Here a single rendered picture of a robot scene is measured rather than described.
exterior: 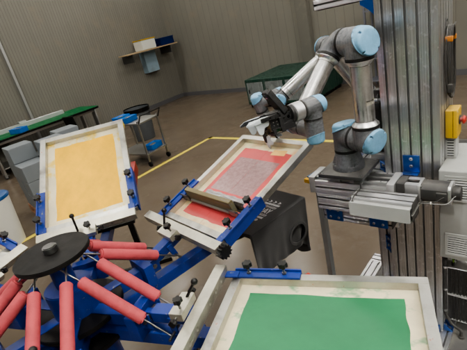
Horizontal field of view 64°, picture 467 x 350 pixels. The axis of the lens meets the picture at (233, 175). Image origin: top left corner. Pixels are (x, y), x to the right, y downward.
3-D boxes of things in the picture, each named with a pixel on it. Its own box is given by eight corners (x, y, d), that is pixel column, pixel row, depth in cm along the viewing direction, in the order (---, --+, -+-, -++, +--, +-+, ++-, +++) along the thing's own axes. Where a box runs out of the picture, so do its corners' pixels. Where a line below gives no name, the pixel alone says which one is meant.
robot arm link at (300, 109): (304, 100, 143) (292, 101, 151) (293, 103, 142) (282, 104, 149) (308, 119, 145) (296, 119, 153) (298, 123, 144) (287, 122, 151)
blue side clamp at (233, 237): (259, 204, 201) (254, 194, 198) (266, 205, 197) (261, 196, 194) (223, 245, 188) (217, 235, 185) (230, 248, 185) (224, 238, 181)
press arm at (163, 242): (176, 235, 203) (171, 229, 200) (182, 238, 199) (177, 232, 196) (152, 259, 196) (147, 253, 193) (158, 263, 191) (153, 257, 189)
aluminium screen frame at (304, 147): (244, 139, 261) (242, 134, 259) (313, 146, 218) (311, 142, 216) (165, 218, 228) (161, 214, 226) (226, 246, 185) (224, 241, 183)
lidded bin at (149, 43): (148, 48, 1143) (145, 38, 1132) (158, 46, 1115) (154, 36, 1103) (134, 52, 1108) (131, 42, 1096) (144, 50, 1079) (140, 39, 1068)
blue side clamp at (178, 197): (198, 186, 242) (193, 178, 239) (203, 187, 239) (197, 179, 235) (165, 219, 230) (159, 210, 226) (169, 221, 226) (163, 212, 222)
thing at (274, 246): (301, 243, 250) (293, 195, 237) (312, 246, 244) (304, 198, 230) (254, 282, 225) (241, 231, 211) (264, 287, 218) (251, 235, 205)
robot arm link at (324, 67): (324, 23, 164) (276, 126, 166) (341, 21, 155) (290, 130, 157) (341, 38, 170) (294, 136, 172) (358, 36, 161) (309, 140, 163)
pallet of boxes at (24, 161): (93, 182, 655) (70, 123, 615) (111, 189, 603) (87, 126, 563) (30, 210, 593) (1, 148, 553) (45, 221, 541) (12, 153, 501)
